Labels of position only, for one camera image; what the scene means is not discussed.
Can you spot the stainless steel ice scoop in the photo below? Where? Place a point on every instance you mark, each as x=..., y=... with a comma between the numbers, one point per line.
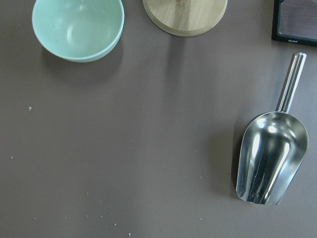
x=273, y=146

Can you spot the black framed glass tray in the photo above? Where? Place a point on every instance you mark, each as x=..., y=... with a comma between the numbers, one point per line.
x=295, y=21

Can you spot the wooden cup rack stand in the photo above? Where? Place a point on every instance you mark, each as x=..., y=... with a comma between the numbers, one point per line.
x=185, y=18

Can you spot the mint green bowl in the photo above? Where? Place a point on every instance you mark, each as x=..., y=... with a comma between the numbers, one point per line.
x=78, y=30

